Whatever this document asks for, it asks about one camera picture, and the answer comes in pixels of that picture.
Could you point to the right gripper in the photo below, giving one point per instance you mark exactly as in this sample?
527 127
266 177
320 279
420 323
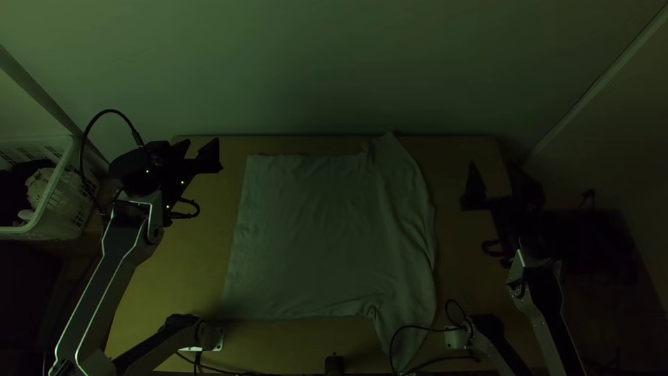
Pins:
514 209

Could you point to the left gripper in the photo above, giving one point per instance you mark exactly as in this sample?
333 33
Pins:
175 175

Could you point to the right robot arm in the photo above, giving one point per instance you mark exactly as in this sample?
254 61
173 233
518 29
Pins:
547 305

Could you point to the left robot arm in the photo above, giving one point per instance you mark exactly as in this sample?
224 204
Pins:
122 245

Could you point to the white t-shirt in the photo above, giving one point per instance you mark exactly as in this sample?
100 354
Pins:
334 230

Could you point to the white laundry basket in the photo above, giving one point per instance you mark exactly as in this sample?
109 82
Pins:
65 198

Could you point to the heap of clothes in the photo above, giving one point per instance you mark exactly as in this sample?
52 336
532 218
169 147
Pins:
31 188

